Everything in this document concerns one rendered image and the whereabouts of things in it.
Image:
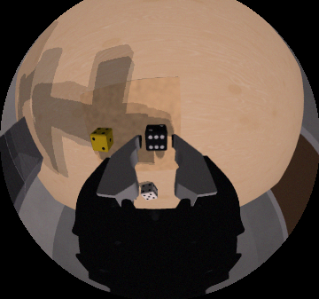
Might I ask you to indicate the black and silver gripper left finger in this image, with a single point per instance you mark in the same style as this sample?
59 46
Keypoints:
111 182

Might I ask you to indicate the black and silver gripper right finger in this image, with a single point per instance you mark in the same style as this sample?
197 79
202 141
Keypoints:
201 181

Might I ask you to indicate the yellow die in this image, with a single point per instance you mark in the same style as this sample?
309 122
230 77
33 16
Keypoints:
102 139

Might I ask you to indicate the brown square mat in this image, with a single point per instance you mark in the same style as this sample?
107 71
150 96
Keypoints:
128 108

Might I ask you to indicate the grey die with black pips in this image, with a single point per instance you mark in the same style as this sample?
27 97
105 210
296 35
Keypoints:
149 191

